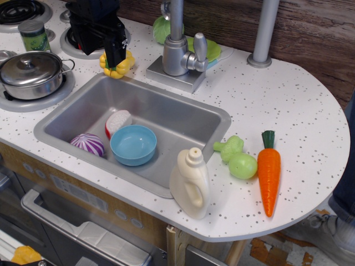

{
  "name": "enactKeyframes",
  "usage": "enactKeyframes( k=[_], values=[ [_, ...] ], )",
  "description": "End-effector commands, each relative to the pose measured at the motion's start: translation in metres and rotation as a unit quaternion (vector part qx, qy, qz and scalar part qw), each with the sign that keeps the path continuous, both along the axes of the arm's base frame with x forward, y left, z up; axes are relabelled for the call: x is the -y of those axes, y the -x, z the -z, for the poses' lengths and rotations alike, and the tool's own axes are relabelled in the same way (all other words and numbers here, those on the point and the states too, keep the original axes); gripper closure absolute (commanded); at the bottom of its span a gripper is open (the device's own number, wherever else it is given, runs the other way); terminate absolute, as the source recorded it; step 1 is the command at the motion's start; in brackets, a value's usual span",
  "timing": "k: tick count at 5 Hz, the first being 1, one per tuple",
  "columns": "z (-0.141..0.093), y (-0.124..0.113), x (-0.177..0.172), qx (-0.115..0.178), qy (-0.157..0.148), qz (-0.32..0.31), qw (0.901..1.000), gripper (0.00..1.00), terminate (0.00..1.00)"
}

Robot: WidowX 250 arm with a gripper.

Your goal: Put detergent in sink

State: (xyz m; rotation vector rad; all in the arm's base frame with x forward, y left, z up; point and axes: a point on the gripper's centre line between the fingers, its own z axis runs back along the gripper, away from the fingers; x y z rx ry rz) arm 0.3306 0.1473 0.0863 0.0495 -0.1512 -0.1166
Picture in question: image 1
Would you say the yellow toy bell pepper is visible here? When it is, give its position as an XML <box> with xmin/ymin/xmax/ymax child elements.
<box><xmin>99</xmin><ymin>50</ymin><xmax>135</xmax><ymax>79</ymax></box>

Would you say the back left stove burner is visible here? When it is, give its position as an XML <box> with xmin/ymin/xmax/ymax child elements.
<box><xmin>1</xmin><ymin>1</ymin><xmax>53</xmax><ymax>33</ymax></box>

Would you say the grey sneaker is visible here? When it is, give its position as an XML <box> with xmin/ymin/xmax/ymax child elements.
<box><xmin>282</xmin><ymin>213</ymin><xmax>354</xmax><ymax>265</ymax></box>

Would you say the silver toy faucet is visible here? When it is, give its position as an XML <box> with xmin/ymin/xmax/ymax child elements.
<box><xmin>146</xmin><ymin>0</ymin><xmax>209</xmax><ymax>93</ymax></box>

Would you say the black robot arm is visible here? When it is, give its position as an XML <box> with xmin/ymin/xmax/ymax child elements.
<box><xmin>65</xmin><ymin>0</ymin><xmax>128</xmax><ymax>68</ymax></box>

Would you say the silver sink basin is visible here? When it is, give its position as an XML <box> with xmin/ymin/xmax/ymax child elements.
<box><xmin>34</xmin><ymin>74</ymin><xmax>231</xmax><ymax>198</ymax></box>

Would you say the green pea can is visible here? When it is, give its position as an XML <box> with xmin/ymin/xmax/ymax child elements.
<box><xmin>18</xmin><ymin>20</ymin><xmax>51</xmax><ymax>52</ymax></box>

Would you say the red white toy radish slice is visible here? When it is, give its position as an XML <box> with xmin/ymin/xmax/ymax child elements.
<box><xmin>105</xmin><ymin>110</ymin><xmax>132</xmax><ymax>140</ymax></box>

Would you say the purple striped toy onion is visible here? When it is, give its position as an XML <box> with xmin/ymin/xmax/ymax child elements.
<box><xmin>70</xmin><ymin>133</ymin><xmax>105</xmax><ymax>157</ymax></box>

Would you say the grey vertical pole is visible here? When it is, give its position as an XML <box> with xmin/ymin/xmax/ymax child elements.
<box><xmin>247</xmin><ymin>0</ymin><xmax>280</xmax><ymax>68</ymax></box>

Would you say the steel pot with lid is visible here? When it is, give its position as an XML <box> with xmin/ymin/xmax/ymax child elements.
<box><xmin>1</xmin><ymin>51</ymin><xmax>74</xmax><ymax>100</ymax></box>

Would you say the orange toy carrot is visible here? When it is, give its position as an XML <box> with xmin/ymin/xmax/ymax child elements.
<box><xmin>257</xmin><ymin>130</ymin><xmax>281</xmax><ymax>217</ymax></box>

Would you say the blue jeans leg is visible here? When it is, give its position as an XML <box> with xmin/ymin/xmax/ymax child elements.
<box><xmin>328</xmin><ymin>92</ymin><xmax>354</xmax><ymax>226</ymax></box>

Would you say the green toy cabbage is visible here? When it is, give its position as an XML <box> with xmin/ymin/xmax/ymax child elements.
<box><xmin>153</xmin><ymin>16</ymin><xmax>186</xmax><ymax>46</ymax></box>

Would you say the green plastic plate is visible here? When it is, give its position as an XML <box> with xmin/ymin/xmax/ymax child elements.
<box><xmin>187</xmin><ymin>37</ymin><xmax>221</xmax><ymax>63</ymax></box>

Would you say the cream detergent bottle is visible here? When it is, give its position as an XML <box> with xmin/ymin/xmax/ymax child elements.
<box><xmin>169</xmin><ymin>147</ymin><xmax>211</xmax><ymax>219</ymax></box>

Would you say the green toy broccoli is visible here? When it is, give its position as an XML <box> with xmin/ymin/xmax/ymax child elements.
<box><xmin>213</xmin><ymin>136</ymin><xmax>244</xmax><ymax>162</ymax></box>

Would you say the yellow toy under counter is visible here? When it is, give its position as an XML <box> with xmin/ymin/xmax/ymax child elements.
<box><xmin>11</xmin><ymin>246</ymin><xmax>42</xmax><ymax>265</ymax></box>

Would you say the blue plastic bowl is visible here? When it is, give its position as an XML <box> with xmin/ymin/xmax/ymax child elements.
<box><xmin>110</xmin><ymin>125</ymin><xmax>157</xmax><ymax>166</ymax></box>

